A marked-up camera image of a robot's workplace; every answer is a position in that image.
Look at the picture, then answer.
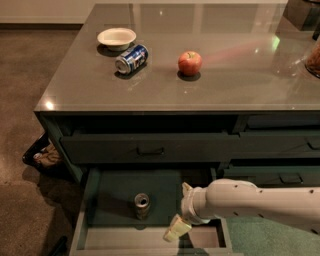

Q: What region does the blue soda can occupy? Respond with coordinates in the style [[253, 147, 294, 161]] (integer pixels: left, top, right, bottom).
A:
[[115, 45, 149, 75]]

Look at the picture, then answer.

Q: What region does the red apple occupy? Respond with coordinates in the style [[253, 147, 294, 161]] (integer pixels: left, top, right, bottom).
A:
[[178, 51, 202, 77]]

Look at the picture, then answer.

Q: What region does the closed top left drawer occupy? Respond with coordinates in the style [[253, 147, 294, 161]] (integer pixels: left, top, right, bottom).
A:
[[60, 133, 240, 164]]

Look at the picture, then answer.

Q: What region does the open middle drawer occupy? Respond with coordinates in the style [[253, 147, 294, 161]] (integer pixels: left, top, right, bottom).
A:
[[69, 169, 233, 256]]

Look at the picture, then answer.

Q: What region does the white paper bowl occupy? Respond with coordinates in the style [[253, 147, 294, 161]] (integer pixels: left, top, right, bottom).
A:
[[97, 28, 136, 51]]

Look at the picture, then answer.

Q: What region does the top right drawer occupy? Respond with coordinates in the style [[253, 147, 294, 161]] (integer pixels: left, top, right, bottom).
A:
[[232, 130, 320, 159]]

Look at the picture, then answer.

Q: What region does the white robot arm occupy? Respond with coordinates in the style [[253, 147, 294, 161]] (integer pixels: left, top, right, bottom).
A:
[[163, 179, 320, 242]]

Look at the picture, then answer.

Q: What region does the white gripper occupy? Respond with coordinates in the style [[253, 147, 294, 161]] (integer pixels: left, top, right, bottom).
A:
[[163, 182, 210, 242]]

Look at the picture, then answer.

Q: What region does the middle right drawer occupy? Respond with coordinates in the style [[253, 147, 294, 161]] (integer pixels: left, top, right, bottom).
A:
[[216, 166, 320, 188]]

